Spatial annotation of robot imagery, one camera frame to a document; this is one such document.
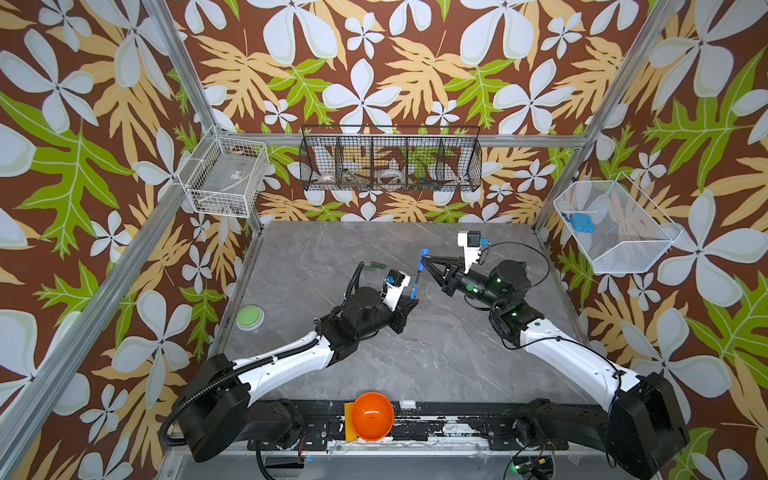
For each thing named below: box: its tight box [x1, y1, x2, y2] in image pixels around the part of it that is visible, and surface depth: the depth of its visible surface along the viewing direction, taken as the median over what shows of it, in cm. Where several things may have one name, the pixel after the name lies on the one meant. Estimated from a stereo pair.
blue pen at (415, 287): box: [410, 270, 420, 300], surface depth 75 cm
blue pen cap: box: [418, 248, 431, 271], surface depth 70 cm
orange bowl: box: [350, 392, 395, 442], surface depth 76 cm
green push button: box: [236, 304, 265, 332], surface depth 95 cm
